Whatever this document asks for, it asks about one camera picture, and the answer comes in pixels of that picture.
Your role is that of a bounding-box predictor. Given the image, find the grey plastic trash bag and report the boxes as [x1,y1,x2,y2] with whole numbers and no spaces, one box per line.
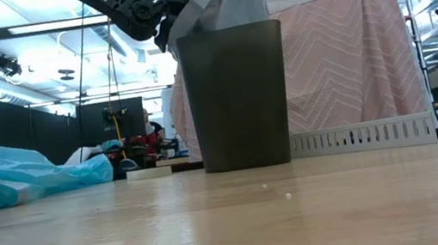
[159,0,275,61]

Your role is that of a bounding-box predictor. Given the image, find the dark grey trash bin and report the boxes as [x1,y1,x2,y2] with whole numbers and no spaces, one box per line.
[173,17,303,178]

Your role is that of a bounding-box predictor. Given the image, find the blue plastic bag roll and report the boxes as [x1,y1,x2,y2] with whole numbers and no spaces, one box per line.
[0,122,118,211]

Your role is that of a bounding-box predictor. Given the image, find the person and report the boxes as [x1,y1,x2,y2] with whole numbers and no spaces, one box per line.
[138,105,170,157]

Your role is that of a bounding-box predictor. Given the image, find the black monitor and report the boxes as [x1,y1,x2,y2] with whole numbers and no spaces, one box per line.
[74,95,149,149]

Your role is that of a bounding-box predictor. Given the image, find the white cloth heap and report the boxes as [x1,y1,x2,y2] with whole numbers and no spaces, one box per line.
[61,143,106,167]

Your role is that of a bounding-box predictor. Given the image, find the dark partition panel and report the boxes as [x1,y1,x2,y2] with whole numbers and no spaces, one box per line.
[0,83,83,175]

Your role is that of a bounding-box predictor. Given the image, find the pink chevron blanket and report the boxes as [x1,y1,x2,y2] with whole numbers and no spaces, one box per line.
[154,0,435,165]

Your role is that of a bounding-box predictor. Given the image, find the chrome rack pole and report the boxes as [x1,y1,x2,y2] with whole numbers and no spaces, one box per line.
[390,0,437,121]

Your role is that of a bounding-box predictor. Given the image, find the hanging thin rope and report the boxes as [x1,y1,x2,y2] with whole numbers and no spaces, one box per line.
[96,19,125,113]

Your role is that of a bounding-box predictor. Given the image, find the yellow cable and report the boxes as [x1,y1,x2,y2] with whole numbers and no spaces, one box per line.
[112,113,127,160]

